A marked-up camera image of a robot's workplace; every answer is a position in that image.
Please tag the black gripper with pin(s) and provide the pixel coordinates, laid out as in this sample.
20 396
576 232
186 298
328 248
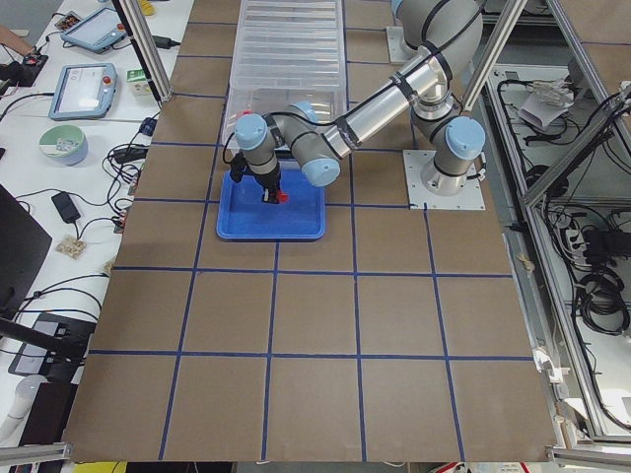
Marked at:
266 181

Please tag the clear plastic box lid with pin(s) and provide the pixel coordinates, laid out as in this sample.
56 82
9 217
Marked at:
288 45

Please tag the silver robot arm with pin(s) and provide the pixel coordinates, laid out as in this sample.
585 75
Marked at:
442 37

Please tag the blue plastic tray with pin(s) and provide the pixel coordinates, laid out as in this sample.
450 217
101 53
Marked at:
243 216

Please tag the clear plastic storage box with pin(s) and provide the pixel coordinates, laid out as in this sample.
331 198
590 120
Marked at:
326 105

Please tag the green white carton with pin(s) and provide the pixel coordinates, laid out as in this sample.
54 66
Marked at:
137 83

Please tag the snack bag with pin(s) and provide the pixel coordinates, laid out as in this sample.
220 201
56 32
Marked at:
71 246

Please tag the black power adapter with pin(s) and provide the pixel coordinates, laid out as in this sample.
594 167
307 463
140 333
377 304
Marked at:
65 207

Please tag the green bowl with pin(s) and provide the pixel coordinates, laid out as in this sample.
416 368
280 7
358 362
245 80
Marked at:
64 144

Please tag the blue teach pendant near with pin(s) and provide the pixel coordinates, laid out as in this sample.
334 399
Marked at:
83 91

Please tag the blue teach pendant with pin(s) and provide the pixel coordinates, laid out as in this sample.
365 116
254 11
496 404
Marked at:
97 32
83 91

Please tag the blue teach pendant far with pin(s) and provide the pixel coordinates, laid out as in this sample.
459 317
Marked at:
97 32

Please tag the black monitor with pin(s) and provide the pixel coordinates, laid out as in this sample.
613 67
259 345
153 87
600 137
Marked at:
24 246

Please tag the white paper bundle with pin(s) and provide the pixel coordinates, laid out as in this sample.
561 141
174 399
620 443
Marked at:
547 101

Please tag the white cylinder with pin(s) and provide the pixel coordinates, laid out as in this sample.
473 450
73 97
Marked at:
24 398

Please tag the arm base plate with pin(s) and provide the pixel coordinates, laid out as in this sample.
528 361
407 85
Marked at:
428 189
399 50

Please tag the aluminium frame post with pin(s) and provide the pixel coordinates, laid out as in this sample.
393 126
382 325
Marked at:
137 29

